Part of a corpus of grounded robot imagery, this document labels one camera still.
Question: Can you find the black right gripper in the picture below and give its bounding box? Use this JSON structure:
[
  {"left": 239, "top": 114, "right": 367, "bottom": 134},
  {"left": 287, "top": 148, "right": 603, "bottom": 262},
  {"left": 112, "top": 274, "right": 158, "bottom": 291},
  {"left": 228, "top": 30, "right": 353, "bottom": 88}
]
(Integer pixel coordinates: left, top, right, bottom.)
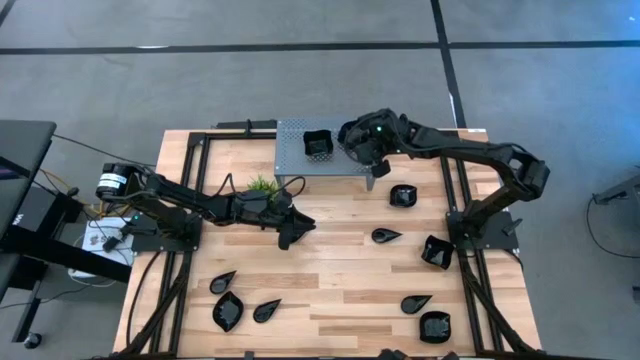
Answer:
[{"left": 338, "top": 107, "right": 404, "bottom": 179}]

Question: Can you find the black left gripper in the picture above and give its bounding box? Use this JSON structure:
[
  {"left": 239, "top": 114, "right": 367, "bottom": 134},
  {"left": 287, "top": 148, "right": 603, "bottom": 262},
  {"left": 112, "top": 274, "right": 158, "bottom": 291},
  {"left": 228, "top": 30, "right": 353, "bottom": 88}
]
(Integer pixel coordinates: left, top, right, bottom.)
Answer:
[{"left": 233, "top": 189, "right": 317, "bottom": 251}]

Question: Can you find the black square wavy plate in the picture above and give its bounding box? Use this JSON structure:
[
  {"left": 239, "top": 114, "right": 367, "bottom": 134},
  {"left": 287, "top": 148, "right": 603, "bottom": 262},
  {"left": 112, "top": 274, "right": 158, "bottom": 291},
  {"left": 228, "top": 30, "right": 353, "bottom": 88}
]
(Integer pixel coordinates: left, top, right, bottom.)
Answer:
[
  {"left": 302, "top": 129, "right": 335, "bottom": 157},
  {"left": 420, "top": 234, "right": 456, "bottom": 271},
  {"left": 418, "top": 310, "right": 452, "bottom": 345},
  {"left": 389, "top": 183, "right": 419, "bottom": 209}
]

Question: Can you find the black teardrop plate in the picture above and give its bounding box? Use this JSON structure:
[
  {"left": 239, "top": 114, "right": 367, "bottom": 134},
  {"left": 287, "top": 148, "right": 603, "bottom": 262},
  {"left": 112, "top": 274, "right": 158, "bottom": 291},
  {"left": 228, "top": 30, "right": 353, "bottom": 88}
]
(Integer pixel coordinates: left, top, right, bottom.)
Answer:
[
  {"left": 209, "top": 270, "right": 238, "bottom": 296},
  {"left": 400, "top": 294, "right": 433, "bottom": 316},
  {"left": 370, "top": 227, "right": 403, "bottom": 245},
  {"left": 252, "top": 298, "right": 283, "bottom": 324}
]

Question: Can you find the black leaf-shaped plate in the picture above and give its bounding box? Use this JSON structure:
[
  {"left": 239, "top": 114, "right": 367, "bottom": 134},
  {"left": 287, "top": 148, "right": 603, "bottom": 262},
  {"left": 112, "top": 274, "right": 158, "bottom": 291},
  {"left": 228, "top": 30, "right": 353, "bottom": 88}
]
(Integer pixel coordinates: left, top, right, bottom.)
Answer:
[{"left": 212, "top": 290, "right": 245, "bottom": 334}]

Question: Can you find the green plant in white pot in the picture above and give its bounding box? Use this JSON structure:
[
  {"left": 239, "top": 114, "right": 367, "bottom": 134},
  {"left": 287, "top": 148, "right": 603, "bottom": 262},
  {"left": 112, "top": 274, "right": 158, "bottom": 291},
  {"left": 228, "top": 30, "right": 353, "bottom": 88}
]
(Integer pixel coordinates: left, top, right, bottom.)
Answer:
[{"left": 246, "top": 173, "right": 281, "bottom": 199}]

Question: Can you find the grey perforated metal shelf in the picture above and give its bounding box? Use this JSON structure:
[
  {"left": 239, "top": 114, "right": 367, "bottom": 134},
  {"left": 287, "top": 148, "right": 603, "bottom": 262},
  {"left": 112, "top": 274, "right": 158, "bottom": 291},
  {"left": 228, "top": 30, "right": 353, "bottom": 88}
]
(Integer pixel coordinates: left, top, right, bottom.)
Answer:
[{"left": 273, "top": 117, "right": 379, "bottom": 192}]

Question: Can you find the white printed box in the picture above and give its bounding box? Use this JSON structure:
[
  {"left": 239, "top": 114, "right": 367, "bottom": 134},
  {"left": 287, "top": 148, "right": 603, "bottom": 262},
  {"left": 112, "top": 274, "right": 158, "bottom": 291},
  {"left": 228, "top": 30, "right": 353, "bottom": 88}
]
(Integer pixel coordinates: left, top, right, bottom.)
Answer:
[{"left": 67, "top": 215, "right": 136, "bottom": 289}]

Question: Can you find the grey metal stand foot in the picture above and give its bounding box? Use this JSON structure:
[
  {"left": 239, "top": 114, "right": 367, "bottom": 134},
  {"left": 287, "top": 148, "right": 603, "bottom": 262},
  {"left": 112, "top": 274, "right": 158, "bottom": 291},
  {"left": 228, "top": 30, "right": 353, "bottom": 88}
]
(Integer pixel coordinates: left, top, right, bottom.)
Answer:
[{"left": 592, "top": 167, "right": 640, "bottom": 207}]

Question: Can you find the black side desk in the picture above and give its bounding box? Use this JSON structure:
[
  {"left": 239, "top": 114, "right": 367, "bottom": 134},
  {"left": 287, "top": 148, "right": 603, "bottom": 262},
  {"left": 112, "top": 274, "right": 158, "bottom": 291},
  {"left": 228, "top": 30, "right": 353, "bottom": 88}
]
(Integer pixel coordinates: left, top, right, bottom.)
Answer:
[{"left": 0, "top": 119, "right": 134, "bottom": 351}]

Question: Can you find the black aluminium rig frame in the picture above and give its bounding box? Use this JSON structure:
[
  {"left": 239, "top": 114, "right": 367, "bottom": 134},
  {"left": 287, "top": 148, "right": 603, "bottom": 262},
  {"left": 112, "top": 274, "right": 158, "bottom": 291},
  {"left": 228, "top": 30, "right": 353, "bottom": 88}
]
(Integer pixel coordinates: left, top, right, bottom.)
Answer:
[{"left": 115, "top": 118, "right": 544, "bottom": 360}]

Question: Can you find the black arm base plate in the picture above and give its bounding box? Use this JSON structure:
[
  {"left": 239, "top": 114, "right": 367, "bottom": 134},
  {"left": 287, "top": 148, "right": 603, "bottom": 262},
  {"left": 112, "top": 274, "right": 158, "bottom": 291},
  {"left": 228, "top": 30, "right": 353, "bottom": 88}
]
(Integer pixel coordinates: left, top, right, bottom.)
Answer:
[
  {"left": 130, "top": 214, "right": 202, "bottom": 253},
  {"left": 446, "top": 209, "right": 520, "bottom": 251}
]

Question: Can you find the black floor cable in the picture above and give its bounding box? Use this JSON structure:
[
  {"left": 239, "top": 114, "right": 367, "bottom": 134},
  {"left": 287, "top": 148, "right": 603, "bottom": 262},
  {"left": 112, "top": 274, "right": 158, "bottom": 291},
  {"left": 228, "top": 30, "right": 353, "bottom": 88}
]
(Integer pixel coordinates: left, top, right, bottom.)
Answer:
[
  {"left": 52, "top": 133, "right": 157, "bottom": 167},
  {"left": 585, "top": 194, "right": 640, "bottom": 261}
]

